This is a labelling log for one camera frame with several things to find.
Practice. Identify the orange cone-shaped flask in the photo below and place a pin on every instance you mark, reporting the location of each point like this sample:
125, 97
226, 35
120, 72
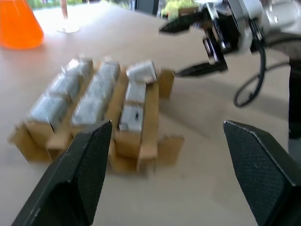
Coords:
16, 26

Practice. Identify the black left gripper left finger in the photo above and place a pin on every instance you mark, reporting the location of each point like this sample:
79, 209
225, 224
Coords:
70, 179

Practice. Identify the green background plants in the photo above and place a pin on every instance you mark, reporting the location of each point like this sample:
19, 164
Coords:
174, 7

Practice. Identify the dark robot torso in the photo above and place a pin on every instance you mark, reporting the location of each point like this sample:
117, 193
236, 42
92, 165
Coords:
295, 99

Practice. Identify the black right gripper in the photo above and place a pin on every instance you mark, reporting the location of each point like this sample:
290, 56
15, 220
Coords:
221, 30

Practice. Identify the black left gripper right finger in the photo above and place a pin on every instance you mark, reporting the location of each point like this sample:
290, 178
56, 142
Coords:
265, 179

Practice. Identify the dark background panel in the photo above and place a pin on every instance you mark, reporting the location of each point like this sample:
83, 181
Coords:
147, 7

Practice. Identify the cardboard divider tray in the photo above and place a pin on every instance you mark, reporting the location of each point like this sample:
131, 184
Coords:
150, 117

